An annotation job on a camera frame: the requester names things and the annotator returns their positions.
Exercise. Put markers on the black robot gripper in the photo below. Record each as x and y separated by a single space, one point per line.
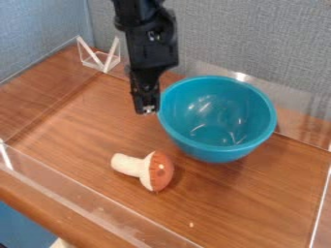
153 49

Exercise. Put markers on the brown and white toy mushroom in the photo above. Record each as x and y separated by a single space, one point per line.
153 170

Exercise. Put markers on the clear acrylic corner bracket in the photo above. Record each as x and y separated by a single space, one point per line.
101 61

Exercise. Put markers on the clear acrylic front barrier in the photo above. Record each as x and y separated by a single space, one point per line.
117 219

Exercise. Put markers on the clear acrylic barrier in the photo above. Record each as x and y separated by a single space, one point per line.
303 113
117 219

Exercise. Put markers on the blue plastic bowl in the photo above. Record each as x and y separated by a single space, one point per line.
216 117

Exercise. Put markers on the clear acrylic back barrier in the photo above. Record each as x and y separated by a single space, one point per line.
303 113

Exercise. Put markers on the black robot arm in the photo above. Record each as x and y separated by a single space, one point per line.
132 13

